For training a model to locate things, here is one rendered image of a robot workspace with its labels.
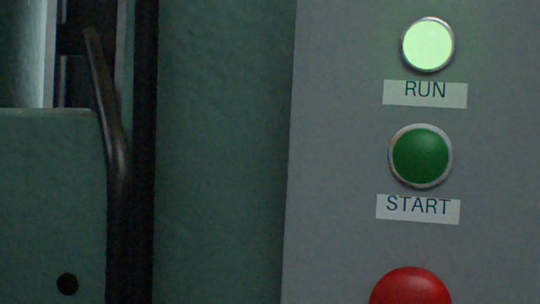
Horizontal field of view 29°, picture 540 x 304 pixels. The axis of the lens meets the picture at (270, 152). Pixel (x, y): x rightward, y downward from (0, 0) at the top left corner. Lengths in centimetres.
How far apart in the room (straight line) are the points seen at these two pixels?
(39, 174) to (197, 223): 10
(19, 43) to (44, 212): 11
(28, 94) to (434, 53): 30
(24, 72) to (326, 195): 26
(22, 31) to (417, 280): 30
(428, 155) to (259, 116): 10
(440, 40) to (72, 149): 22
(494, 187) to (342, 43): 8
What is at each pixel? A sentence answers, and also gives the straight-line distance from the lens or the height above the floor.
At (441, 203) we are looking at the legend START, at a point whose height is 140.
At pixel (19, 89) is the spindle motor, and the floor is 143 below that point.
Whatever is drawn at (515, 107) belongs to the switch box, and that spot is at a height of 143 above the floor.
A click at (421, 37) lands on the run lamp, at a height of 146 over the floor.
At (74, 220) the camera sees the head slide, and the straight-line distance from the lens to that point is 53.
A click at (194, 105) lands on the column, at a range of 47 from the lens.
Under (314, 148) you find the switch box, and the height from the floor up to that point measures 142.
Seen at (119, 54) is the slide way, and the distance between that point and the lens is 51.
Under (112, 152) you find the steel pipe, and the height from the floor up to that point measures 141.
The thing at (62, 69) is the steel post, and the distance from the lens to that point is 205.
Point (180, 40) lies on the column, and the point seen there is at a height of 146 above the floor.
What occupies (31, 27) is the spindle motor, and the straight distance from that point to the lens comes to 61.
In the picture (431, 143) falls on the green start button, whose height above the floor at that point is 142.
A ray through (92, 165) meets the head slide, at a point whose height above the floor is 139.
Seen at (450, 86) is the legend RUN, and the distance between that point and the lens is 39.
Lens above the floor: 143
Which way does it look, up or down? 3 degrees down
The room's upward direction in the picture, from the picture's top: 3 degrees clockwise
